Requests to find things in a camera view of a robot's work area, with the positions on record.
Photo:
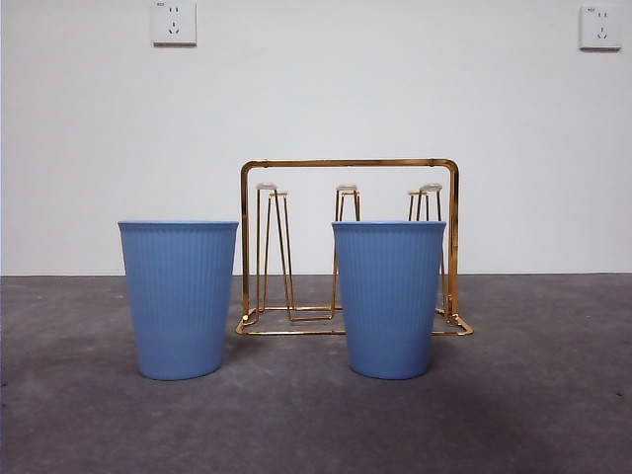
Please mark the blue ribbed plastic cup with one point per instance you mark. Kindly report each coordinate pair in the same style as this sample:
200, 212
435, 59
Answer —
178, 306
389, 306

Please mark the white wall socket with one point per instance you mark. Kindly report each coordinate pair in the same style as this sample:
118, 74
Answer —
600, 27
173, 22

